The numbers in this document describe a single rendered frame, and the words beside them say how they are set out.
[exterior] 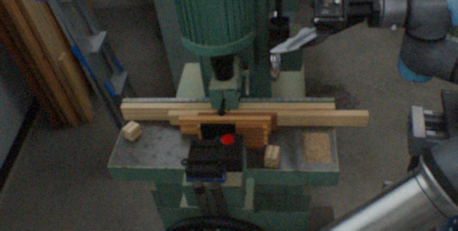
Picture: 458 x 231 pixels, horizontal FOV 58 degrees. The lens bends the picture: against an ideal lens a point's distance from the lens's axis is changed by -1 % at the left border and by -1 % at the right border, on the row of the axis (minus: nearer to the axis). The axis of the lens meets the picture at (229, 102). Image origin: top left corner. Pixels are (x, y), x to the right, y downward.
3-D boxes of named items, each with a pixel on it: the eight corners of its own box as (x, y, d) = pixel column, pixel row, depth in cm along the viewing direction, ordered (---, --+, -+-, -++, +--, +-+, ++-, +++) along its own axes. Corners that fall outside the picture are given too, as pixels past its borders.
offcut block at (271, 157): (277, 168, 105) (276, 159, 103) (264, 166, 106) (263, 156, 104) (280, 156, 108) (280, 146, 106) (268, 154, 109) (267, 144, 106)
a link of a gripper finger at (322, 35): (289, 33, 80) (326, 6, 79) (289, 36, 82) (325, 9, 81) (304, 53, 79) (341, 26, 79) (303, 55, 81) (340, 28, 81)
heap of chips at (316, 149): (303, 162, 106) (303, 157, 105) (302, 133, 113) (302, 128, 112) (331, 162, 105) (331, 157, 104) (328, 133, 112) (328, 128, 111)
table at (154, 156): (101, 210, 108) (94, 197, 104) (132, 125, 130) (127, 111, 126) (342, 219, 100) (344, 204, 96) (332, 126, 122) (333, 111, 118)
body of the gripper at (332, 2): (312, -19, 74) (382, -22, 73) (309, -4, 83) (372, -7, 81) (312, 23, 74) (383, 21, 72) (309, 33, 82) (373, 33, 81)
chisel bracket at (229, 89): (212, 114, 110) (207, 89, 104) (218, 79, 120) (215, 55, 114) (240, 114, 109) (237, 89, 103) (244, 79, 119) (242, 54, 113)
